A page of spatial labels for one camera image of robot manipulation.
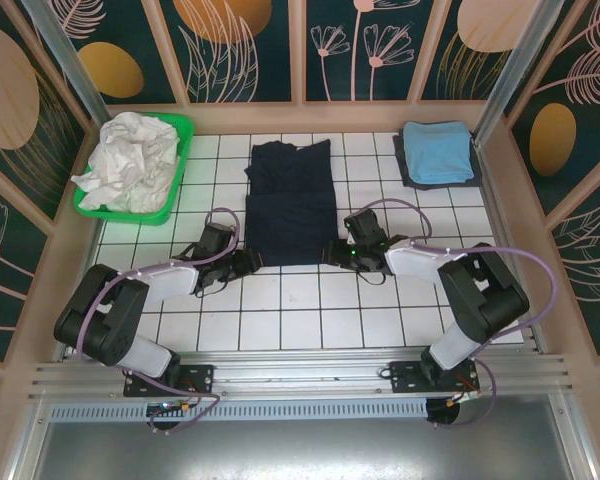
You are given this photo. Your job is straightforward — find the green plastic basket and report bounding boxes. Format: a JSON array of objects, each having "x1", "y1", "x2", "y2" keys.
[{"x1": 72, "y1": 112, "x2": 196, "y2": 226}]

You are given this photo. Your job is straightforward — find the small wired connector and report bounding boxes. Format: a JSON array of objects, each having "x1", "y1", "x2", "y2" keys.
[
  {"x1": 147, "y1": 397, "x2": 196, "y2": 417},
  {"x1": 444, "y1": 387, "x2": 481, "y2": 406}
]

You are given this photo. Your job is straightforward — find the white crumpled t-shirts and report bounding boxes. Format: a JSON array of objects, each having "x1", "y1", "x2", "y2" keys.
[{"x1": 70, "y1": 111, "x2": 181, "y2": 213}]

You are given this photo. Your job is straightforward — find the dark grey folded t-shirt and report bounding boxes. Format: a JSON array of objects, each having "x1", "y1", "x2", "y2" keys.
[{"x1": 392, "y1": 130, "x2": 485, "y2": 190}]

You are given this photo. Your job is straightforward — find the navy blue t-shirt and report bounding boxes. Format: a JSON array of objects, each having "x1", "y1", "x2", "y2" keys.
[{"x1": 243, "y1": 140, "x2": 339, "y2": 267}]

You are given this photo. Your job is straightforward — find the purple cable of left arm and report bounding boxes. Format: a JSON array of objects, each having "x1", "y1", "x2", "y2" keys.
[{"x1": 77, "y1": 207, "x2": 240, "y2": 435}]

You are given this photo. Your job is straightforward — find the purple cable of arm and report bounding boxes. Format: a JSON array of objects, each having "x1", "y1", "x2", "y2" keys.
[
  {"x1": 362, "y1": 198, "x2": 559, "y2": 430},
  {"x1": 77, "y1": 207, "x2": 240, "y2": 435}
]

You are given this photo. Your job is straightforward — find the black base plate of right arm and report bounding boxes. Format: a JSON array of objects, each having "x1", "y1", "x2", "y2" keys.
[{"x1": 379, "y1": 359, "x2": 481, "y2": 396}]

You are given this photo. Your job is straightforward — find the grey metal sheet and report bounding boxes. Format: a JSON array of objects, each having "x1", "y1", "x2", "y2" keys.
[{"x1": 9, "y1": 394, "x2": 596, "y2": 480}]

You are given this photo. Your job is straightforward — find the grey slotted cable duct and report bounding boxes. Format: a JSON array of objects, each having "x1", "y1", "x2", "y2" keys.
[{"x1": 49, "y1": 399, "x2": 429, "y2": 421}]

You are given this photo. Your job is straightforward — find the light blue folded t-shirt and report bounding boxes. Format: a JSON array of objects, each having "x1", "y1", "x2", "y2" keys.
[{"x1": 402, "y1": 120, "x2": 475, "y2": 185}]

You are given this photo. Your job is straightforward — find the black base plate of left arm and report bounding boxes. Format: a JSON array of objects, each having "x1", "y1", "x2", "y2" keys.
[{"x1": 123, "y1": 362, "x2": 216, "y2": 399}]

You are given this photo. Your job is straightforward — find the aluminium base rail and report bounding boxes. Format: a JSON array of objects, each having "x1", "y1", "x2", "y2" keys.
[{"x1": 27, "y1": 349, "x2": 579, "y2": 401}]

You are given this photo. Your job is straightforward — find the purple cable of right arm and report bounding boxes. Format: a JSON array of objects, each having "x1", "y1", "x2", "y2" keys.
[{"x1": 362, "y1": 198, "x2": 559, "y2": 430}]

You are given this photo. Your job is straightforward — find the aluminium corner post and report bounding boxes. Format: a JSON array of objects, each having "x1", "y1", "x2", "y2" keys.
[
  {"x1": 472, "y1": 0, "x2": 554, "y2": 144},
  {"x1": 22, "y1": 0, "x2": 111, "y2": 124}
]

